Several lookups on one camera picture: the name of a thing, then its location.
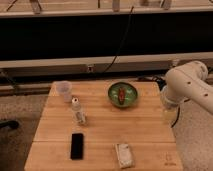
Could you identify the white wrapped packet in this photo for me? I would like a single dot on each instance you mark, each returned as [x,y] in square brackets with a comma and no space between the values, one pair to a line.
[124,155]

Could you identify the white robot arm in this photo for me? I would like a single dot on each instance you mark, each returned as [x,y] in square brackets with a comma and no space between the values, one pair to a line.
[186,81]

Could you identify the black chair base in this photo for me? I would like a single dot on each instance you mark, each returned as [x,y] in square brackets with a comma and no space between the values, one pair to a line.
[11,123]

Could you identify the black smartphone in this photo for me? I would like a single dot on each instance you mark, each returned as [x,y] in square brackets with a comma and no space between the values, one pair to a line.
[77,146]

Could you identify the red chili pepper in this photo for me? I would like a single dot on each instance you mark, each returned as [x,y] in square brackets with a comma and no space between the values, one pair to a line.
[121,94]

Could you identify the blue object with cables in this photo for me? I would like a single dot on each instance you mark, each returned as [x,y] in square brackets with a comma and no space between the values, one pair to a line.
[161,82]

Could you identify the clear plastic cup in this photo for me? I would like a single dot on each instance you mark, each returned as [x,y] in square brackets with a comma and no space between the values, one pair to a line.
[64,89]

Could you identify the small clear plastic bottle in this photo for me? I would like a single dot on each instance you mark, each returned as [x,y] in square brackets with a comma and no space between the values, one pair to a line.
[78,112]

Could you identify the green bowl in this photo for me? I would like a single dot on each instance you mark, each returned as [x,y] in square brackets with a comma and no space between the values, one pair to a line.
[131,94]

